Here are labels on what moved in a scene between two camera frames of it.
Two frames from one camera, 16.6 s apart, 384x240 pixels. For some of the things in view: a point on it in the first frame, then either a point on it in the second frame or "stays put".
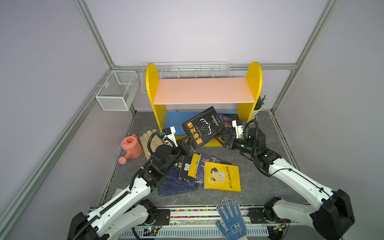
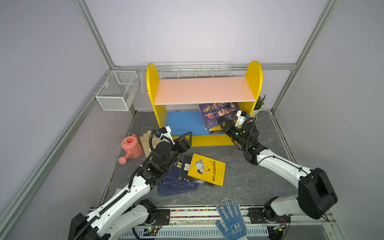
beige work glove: (155, 141) stays put
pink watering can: (131, 145) stays put
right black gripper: (234, 140) -> (230, 128)
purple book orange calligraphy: (200, 171) -> (211, 112)
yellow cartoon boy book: (222, 177) -> (216, 130)
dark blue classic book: (173, 177) stays put
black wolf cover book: (185, 169) stays put
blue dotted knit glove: (232, 226) stays put
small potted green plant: (258, 106) stays put
